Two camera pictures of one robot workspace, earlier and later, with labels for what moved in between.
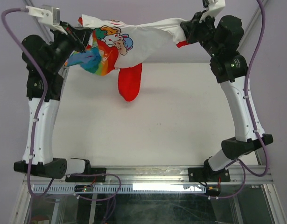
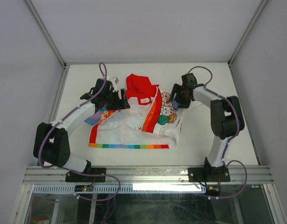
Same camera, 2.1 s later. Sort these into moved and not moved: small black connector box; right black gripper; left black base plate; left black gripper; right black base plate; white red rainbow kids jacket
Moved: right black gripper; white red rainbow kids jacket; left black gripper
Not moved: right black base plate; small black connector box; left black base plate
